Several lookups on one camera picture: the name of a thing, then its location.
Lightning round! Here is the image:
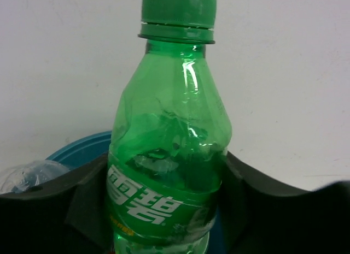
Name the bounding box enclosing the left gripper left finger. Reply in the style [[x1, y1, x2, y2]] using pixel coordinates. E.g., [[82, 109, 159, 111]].
[[1, 154, 113, 253]]

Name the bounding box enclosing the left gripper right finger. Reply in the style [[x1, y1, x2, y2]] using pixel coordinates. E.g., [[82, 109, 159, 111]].
[[208, 153, 349, 253]]

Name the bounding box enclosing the clear bottle blue cap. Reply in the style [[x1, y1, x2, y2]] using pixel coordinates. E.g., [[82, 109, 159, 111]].
[[1, 160, 70, 194]]

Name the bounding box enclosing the green plastic bottle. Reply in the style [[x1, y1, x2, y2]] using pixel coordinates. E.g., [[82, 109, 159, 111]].
[[106, 0, 232, 253]]

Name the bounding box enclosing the teal plastic bin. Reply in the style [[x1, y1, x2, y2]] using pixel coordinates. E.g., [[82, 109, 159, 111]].
[[46, 131, 112, 170]]

